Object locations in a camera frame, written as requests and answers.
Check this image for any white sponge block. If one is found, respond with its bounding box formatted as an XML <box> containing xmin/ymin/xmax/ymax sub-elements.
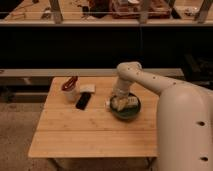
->
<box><xmin>79</xmin><ymin>84</ymin><xmax>95</xmax><ymax>93</ymax></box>

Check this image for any black smartphone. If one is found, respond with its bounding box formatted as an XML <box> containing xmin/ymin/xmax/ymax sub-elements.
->
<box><xmin>75</xmin><ymin>92</ymin><xmax>91</xmax><ymax>110</ymax></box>

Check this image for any long metal shelf bench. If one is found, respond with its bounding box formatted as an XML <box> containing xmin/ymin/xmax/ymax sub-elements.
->
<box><xmin>0</xmin><ymin>0</ymin><xmax>213</xmax><ymax>77</ymax></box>

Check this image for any white cup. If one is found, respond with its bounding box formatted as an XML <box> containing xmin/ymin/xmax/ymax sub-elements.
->
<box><xmin>64</xmin><ymin>87</ymin><xmax>78</xmax><ymax>102</ymax></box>

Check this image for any wooden folding table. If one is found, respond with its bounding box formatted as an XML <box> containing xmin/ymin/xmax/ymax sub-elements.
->
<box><xmin>28</xmin><ymin>77</ymin><xmax>158</xmax><ymax>158</ymax></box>

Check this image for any green bowl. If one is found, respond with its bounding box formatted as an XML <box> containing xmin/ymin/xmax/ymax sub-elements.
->
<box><xmin>109</xmin><ymin>93</ymin><xmax>141</xmax><ymax>120</ymax></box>

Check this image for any clear plastic bottle white label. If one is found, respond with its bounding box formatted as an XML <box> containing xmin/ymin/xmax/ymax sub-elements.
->
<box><xmin>106</xmin><ymin>96</ymin><xmax>139</xmax><ymax>111</ymax></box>

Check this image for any white fabric-covered gripper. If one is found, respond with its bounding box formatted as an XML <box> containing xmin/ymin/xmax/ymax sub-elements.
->
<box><xmin>111</xmin><ymin>78</ymin><xmax>132</xmax><ymax>111</ymax></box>

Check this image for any red object in cup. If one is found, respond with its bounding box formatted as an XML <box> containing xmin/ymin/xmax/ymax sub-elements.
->
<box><xmin>61</xmin><ymin>76</ymin><xmax>78</xmax><ymax>91</ymax></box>

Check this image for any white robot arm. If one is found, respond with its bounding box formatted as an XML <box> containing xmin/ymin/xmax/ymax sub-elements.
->
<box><xmin>112</xmin><ymin>62</ymin><xmax>213</xmax><ymax>171</ymax></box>

